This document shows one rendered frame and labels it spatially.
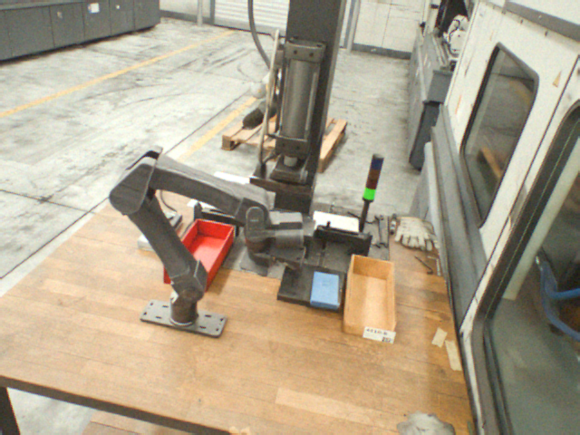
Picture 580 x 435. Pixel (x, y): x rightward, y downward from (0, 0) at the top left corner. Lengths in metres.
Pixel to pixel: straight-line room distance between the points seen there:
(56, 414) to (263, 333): 1.23
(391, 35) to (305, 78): 9.28
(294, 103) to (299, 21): 0.21
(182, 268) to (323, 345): 0.39
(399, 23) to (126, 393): 9.83
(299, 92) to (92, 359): 0.78
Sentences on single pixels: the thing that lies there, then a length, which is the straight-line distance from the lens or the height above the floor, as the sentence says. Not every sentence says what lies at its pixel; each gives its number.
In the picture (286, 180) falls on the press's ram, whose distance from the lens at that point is 1.27.
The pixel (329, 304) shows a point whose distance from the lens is 1.16.
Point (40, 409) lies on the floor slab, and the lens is 2.20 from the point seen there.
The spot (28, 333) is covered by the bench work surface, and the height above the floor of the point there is 0.90.
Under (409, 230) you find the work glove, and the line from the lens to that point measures 1.60.
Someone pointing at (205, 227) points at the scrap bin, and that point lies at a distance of 1.41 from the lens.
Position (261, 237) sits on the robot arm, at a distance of 0.95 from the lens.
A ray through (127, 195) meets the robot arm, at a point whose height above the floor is 1.26.
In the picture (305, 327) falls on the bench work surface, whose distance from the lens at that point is 1.15.
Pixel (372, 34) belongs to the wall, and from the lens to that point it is 10.44.
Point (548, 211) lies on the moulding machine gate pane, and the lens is 1.04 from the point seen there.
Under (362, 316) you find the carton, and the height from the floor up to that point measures 0.90.
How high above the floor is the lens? 1.70
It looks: 30 degrees down
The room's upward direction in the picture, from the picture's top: 8 degrees clockwise
